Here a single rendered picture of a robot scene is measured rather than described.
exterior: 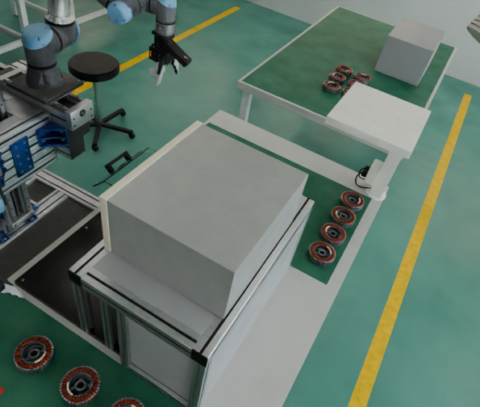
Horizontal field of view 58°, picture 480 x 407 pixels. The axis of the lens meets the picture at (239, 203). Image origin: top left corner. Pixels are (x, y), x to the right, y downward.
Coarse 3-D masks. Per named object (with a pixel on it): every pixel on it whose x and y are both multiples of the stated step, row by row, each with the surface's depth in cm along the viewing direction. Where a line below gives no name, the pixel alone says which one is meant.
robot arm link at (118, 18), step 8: (96, 0) 152; (104, 0) 150; (112, 0) 149; (120, 0) 150; (128, 0) 152; (136, 0) 154; (112, 8) 149; (120, 8) 148; (128, 8) 150; (136, 8) 154; (112, 16) 151; (120, 16) 149; (128, 16) 151; (120, 24) 152
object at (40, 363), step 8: (32, 336) 134; (40, 336) 135; (24, 344) 132; (32, 344) 133; (40, 344) 133; (48, 344) 133; (16, 352) 130; (24, 352) 132; (32, 352) 132; (40, 352) 133; (48, 352) 131; (16, 360) 128; (24, 360) 129; (32, 360) 131; (40, 360) 129; (48, 360) 130; (24, 368) 127; (32, 368) 128; (40, 368) 128
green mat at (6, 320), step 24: (0, 312) 142; (24, 312) 143; (0, 336) 136; (24, 336) 137; (48, 336) 138; (72, 336) 139; (0, 360) 131; (72, 360) 134; (96, 360) 135; (0, 384) 126; (24, 384) 127; (48, 384) 128; (72, 384) 129; (120, 384) 131; (144, 384) 132
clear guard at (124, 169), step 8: (144, 152) 160; (152, 152) 161; (136, 160) 156; (144, 160) 157; (120, 168) 152; (128, 168) 153; (112, 176) 149; (120, 176) 149; (96, 184) 150; (112, 184) 146
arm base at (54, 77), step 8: (56, 64) 184; (32, 72) 179; (40, 72) 179; (48, 72) 180; (56, 72) 183; (32, 80) 181; (40, 80) 181; (48, 80) 181; (56, 80) 184; (32, 88) 183; (40, 88) 182; (48, 88) 183; (56, 88) 186
